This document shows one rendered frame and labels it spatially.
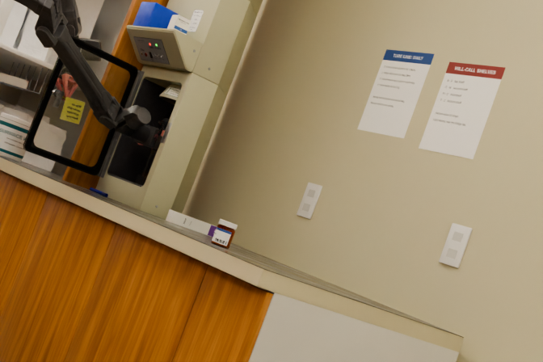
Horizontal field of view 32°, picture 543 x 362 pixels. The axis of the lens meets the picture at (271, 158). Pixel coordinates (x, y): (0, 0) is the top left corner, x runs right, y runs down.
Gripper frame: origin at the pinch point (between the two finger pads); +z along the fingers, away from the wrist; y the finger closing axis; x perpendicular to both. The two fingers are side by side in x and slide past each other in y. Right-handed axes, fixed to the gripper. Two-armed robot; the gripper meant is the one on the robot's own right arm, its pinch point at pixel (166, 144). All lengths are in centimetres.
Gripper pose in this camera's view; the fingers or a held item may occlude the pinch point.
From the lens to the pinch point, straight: 317.7
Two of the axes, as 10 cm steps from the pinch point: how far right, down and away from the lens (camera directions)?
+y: -6.1, -1.6, 7.8
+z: 7.1, 3.3, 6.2
